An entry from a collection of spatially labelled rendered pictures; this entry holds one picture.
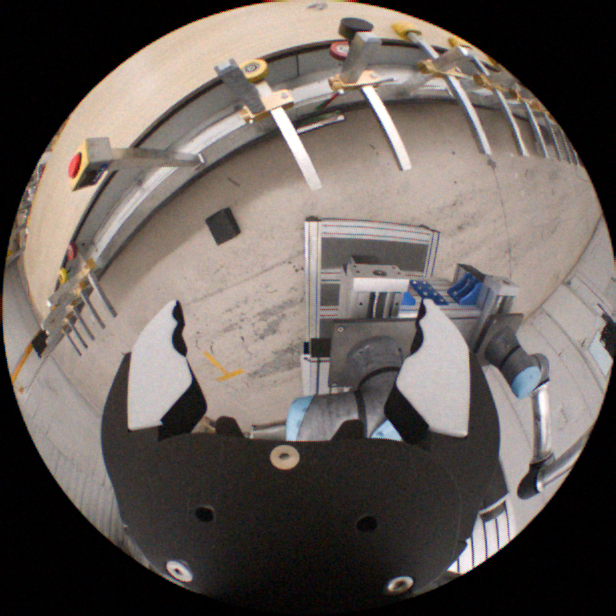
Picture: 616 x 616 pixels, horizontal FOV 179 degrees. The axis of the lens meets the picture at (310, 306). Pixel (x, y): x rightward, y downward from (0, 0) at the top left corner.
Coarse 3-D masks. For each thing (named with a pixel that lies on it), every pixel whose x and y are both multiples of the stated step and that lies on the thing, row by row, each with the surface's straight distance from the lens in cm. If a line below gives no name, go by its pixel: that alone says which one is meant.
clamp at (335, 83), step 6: (366, 72) 69; (372, 72) 70; (330, 78) 66; (336, 78) 66; (360, 78) 67; (366, 78) 68; (372, 78) 68; (378, 78) 69; (330, 84) 67; (336, 84) 64; (342, 84) 64; (348, 84) 65; (354, 84) 65; (360, 84) 66; (336, 90) 65
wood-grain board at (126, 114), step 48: (288, 0) 101; (336, 0) 102; (144, 48) 117; (192, 48) 86; (240, 48) 74; (288, 48) 70; (96, 96) 125; (144, 96) 84; (48, 192) 152; (96, 192) 93; (48, 240) 152; (48, 288) 177
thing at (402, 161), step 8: (368, 88) 67; (368, 96) 65; (376, 96) 66; (368, 104) 67; (376, 104) 65; (376, 112) 64; (384, 112) 64; (384, 120) 63; (384, 128) 63; (392, 128) 63; (392, 136) 63; (392, 144) 62; (400, 144) 63; (392, 152) 64; (400, 152) 62; (400, 160) 62; (408, 160) 63; (400, 168) 63; (408, 168) 63
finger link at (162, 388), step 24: (168, 312) 11; (144, 336) 10; (168, 336) 9; (144, 360) 9; (168, 360) 8; (144, 384) 8; (168, 384) 7; (192, 384) 7; (144, 408) 7; (168, 408) 7; (192, 408) 7; (192, 432) 10
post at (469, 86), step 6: (498, 72) 86; (504, 72) 84; (486, 78) 89; (492, 78) 87; (498, 78) 86; (504, 78) 84; (510, 78) 83; (516, 78) 82; (462, 84) 98; (468, 84) 95; (474, 84) 93; (492, 84) 89; (498, 84) 89; (450, 90) 103; (468, 90) 97; (474, 90) 97
